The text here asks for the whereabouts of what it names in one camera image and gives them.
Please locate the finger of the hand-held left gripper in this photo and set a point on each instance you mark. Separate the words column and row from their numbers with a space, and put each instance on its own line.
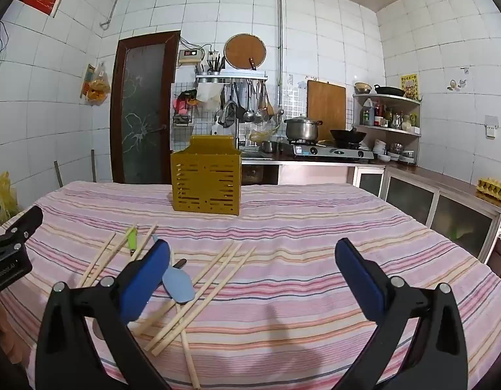
column 27, row 221

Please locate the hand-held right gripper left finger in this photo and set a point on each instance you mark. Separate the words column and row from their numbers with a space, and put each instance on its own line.
column 147, row 278

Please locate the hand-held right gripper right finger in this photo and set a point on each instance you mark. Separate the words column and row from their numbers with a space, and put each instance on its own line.
column 360, row 282

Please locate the light blue spatula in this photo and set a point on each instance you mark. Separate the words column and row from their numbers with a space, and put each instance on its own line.
column 178, row 286

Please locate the wooden chopstick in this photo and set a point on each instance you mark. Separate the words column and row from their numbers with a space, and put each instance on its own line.
column 189, row 357
column 97, row 259
column 112, row 254
column 147, row 237
column 212, row 262
column 218, row 270
column 230, row 274

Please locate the yellow perforated utensil holder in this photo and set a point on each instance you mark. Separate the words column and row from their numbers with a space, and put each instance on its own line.
column 206, row 187

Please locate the yellow plastic bag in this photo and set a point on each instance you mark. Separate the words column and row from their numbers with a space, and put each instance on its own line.
column 5, row 195

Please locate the leaning wooden stick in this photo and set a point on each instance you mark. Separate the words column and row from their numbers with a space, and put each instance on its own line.
column 93, row 166
column 58, row 174

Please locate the pink striped tablecloth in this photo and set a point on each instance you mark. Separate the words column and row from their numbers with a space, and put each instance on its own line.
column 295, row 252

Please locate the kitchen counter cabinet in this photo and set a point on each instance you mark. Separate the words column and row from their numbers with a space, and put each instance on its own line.
column 417, row 195

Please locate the gas stove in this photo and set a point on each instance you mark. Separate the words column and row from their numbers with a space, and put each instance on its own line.
column 335, row 153

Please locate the black wok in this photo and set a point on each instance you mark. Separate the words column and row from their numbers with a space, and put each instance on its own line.
column 348, row 135

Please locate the hanging bag of oranges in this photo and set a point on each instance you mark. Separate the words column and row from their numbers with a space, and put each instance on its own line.
column 98, row 89

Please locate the brown frosted glass door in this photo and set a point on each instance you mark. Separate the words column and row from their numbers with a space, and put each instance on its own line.
column 143, row 109

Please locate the yellow egg carton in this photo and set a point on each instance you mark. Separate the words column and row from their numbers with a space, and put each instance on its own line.
column 494, row 190

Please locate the steel sink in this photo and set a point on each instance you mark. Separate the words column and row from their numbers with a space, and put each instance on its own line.
column 258, row 155

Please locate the steel cooking pot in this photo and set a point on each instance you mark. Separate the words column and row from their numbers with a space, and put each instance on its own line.
column 301, row 130

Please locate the small steel pot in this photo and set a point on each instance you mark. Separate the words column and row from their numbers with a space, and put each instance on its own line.
column 269, row 146

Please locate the white soap bottle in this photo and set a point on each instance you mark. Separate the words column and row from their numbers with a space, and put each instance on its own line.
column 216, row 128

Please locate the large oil bottle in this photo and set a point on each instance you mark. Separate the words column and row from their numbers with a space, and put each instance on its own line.
column 367, row 114

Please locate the pink hanging scrubber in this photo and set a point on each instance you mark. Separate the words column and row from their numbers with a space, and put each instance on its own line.
column 181, row 105

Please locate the white corner shelf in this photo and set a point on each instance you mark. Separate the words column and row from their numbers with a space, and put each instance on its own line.
column 392, row 98

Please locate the chrome faucet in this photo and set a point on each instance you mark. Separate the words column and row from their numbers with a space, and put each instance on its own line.
column 228, row 107

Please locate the hanging steel ladle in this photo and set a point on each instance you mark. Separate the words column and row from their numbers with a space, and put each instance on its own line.
column 249, row 114

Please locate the black pan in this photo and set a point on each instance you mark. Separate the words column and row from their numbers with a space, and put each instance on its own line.
column 390, row 90

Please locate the metal bowl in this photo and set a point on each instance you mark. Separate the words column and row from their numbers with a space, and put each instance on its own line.
column 363, row 88

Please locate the white hanging cloth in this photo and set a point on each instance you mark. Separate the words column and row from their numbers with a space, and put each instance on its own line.
column 208, row 91

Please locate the round wooden cutting board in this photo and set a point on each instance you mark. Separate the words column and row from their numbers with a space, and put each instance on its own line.
column 242, row 50

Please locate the yellow wall poster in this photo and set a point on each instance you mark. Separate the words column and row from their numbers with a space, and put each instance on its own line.
column 409, row 86

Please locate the white wall socket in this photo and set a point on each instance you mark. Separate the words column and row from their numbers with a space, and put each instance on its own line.
column 491, row 126

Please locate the metal wall rack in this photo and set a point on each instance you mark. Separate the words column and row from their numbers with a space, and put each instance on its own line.
column 234, row 76

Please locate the wall sticker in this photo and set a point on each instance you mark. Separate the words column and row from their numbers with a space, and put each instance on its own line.
column 457, row 84

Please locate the beige wall control box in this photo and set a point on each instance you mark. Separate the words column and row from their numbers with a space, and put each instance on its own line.
column 190, row 55

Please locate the grey wall pipe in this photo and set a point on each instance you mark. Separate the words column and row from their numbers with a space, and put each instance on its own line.
column 279, row 28

